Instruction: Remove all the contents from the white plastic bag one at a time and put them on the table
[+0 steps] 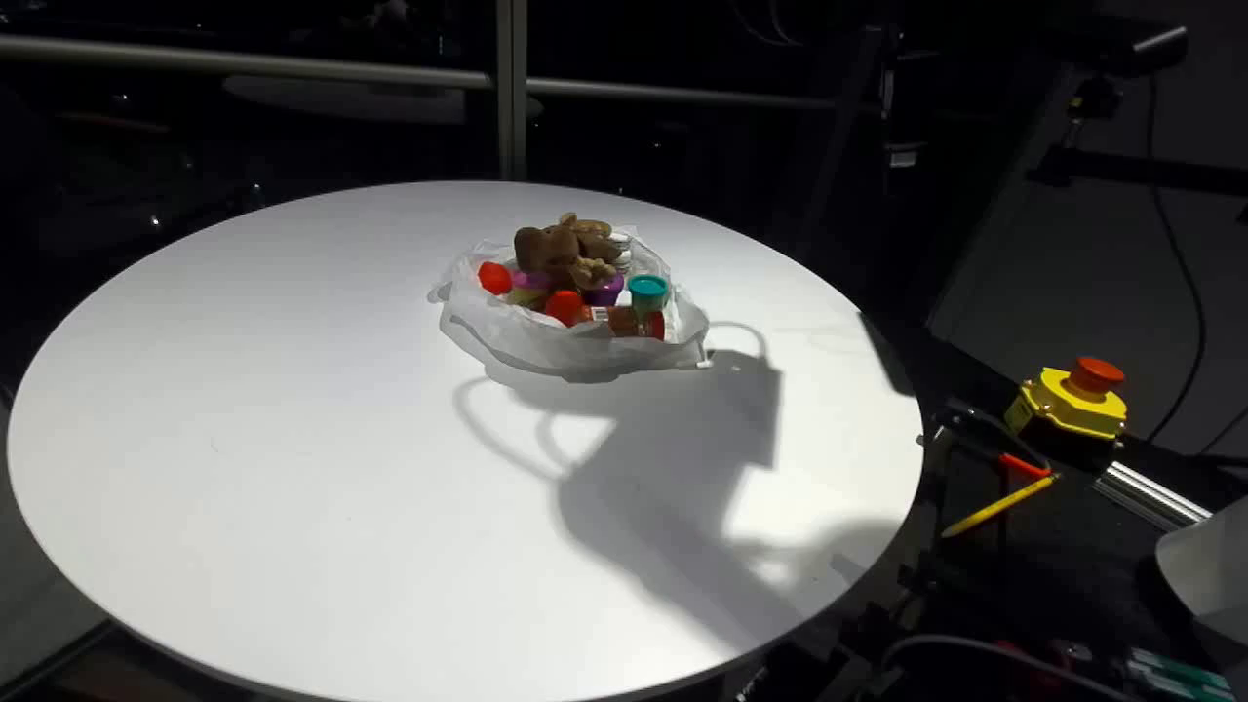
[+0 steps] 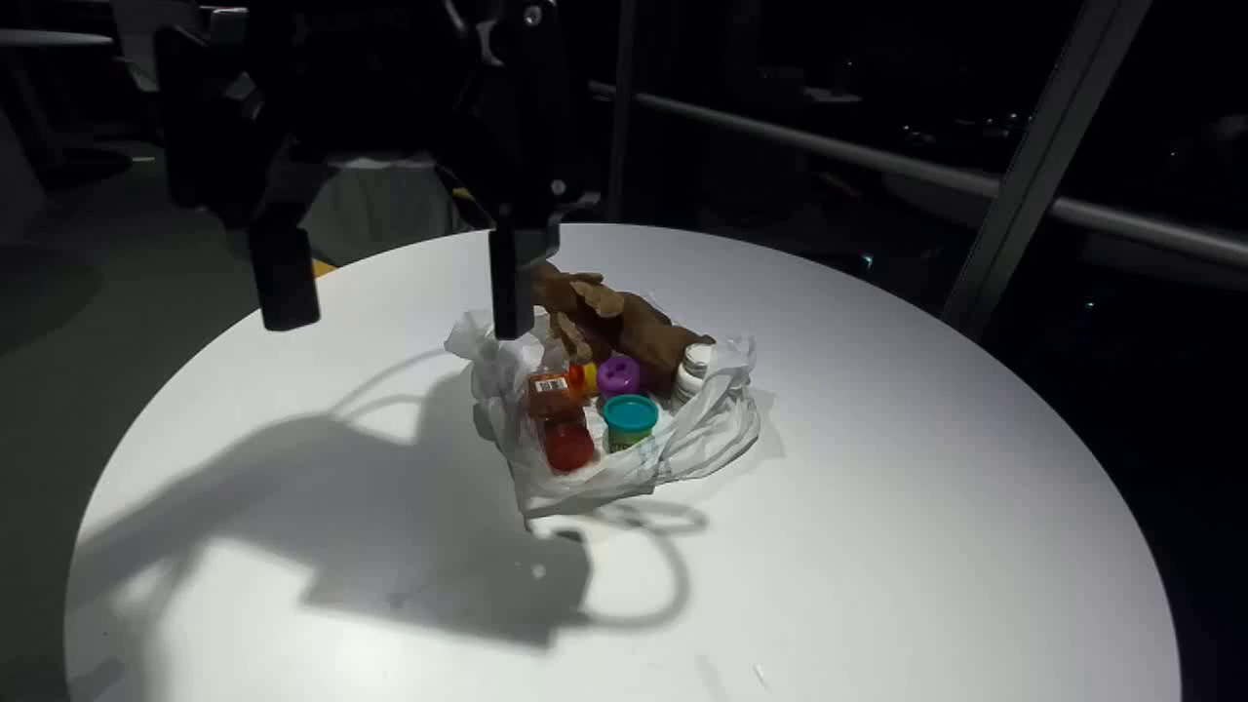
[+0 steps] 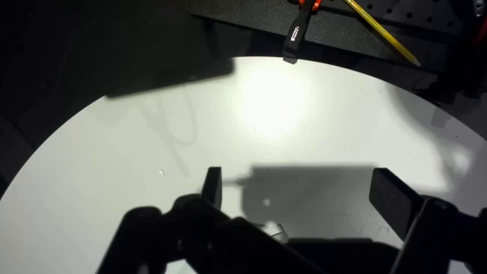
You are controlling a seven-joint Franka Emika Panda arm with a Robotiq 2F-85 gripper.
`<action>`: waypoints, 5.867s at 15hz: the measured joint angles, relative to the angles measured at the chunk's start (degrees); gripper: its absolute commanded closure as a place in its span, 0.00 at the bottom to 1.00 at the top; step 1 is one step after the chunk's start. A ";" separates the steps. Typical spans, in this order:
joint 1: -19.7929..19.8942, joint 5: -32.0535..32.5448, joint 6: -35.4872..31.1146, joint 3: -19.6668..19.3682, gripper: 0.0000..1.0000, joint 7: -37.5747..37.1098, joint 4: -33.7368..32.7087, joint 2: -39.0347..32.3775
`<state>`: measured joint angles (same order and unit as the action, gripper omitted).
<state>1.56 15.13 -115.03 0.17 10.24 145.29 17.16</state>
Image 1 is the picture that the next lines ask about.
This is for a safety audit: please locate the brown plush toy animal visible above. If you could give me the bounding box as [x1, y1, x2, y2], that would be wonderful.
[513, 211, 635, 296]

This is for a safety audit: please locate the white plastic bag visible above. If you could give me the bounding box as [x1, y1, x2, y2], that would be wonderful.
[431, 231, 773, 388]

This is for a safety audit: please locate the yellow pencil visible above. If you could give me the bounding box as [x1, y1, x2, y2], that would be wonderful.
[938, 472, 1065, 544]

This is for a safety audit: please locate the yellow emergency stop button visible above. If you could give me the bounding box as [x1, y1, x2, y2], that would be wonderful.
[1003, 354, 1134, 449]

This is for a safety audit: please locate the aluminium profile bar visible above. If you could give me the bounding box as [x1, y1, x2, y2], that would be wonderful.
[1091, 458, 1217, 536]

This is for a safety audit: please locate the white rounded panel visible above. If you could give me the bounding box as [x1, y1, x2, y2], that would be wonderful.
[1152, 496, 1248, 653]

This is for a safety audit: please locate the vertical metal window post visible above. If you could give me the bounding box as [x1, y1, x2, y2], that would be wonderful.
[492, 0, 536, 182]

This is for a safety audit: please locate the orange tool handle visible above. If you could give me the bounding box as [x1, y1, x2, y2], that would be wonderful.
[996, 449, 1057, 488]

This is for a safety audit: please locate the horizontal metal window rail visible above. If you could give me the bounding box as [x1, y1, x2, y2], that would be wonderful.
[0, 30, 852, 117]

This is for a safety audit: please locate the grey floor cable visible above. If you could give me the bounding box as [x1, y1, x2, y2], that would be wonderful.
[878, 634, 1139, 702]

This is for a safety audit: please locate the thin black wall cable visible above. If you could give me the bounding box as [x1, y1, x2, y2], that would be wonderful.
[1139, 69, 1217, 449]

